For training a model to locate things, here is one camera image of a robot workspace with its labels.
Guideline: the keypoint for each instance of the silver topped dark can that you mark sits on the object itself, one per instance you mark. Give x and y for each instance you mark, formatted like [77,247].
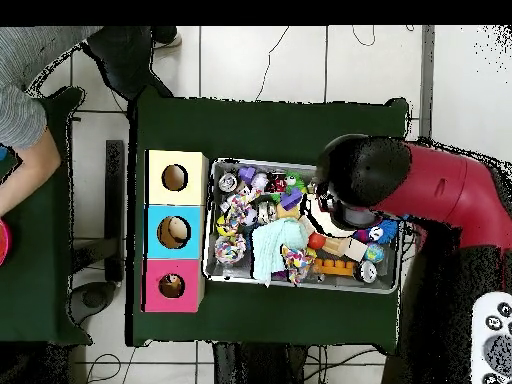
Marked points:
[367,272]

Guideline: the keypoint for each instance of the person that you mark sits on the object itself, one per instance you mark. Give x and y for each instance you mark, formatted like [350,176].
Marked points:
[32,80]

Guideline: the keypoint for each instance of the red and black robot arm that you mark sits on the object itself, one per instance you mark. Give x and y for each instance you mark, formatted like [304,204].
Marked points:
[448,192]

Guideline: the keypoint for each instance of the pale wooden cube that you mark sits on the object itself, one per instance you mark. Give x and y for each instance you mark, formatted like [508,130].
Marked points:
[356,250]

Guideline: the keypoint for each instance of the dark green table cloth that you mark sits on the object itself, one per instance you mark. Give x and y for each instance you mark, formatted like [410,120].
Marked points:
[264,128]

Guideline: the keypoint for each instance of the large blue toy brick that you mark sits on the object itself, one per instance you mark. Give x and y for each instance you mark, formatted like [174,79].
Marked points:
[292,198]

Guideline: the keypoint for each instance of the shallow clear mesh bin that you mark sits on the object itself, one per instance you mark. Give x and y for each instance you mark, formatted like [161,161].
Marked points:
[240,276]

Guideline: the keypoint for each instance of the pink disc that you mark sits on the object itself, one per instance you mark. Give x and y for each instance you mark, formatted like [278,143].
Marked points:
[3,242]

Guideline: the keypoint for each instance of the mint green knitted cloth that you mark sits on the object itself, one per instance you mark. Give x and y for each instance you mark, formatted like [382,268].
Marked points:
[274,244]

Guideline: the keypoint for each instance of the wooden box with three holes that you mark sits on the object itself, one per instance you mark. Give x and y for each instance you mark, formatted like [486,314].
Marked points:
[174,232]

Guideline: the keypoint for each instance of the green side table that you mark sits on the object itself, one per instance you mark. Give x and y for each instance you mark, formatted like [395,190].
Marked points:
[48,264]

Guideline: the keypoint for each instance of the long orange toy brick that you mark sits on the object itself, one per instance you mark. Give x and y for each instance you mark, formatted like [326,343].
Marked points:
[336,266]

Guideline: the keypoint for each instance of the small globe ball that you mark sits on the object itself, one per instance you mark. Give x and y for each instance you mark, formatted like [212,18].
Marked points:
[374,254]

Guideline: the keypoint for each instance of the person's forearm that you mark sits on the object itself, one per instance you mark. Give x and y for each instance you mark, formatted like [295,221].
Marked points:
[28,172]

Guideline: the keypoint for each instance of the blue spiky ball with eyes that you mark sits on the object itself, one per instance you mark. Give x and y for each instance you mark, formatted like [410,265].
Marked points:
[386,232]

